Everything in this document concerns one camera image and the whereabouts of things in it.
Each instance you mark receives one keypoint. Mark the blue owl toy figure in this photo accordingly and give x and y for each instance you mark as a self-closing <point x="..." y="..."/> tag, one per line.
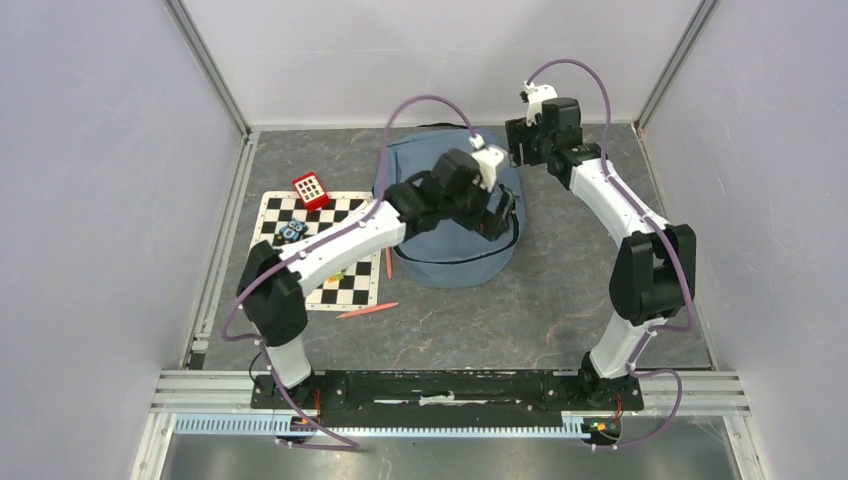
<point x="294" y="230"/>

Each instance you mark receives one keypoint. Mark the blue student backpack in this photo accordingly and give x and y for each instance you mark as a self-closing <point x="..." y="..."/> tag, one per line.
<point x="448" y="256"/>

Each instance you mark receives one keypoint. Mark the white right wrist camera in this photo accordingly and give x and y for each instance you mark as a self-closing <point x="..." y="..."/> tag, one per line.
<point x="534" y="96"/>

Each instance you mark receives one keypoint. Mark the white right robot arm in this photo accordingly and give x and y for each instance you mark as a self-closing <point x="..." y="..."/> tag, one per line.
<point x="654" y="269"/>

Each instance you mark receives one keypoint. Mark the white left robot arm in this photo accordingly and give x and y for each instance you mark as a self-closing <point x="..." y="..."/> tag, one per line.
<point x="276" y="282"/>

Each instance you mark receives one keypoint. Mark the red white toy block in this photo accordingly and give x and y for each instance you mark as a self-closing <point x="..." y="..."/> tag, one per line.
<point x="311" y="192"/>

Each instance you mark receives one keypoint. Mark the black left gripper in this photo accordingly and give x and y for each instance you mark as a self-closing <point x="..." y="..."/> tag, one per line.
<point x="489" y="223"/>

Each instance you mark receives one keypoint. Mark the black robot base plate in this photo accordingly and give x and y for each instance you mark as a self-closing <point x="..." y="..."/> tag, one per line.
<point x="459" y="398"/>

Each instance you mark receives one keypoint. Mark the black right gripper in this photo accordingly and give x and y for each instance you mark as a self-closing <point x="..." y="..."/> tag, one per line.
<point x="518" y="132"/>

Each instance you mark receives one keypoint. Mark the black white chessboard mat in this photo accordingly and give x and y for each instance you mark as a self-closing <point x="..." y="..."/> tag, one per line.
<point x="352" y="288"/>

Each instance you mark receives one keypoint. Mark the orange pencil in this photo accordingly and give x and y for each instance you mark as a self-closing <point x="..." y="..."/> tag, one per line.
<point x="368" y="310"/>
<point x="388" y="263"/>

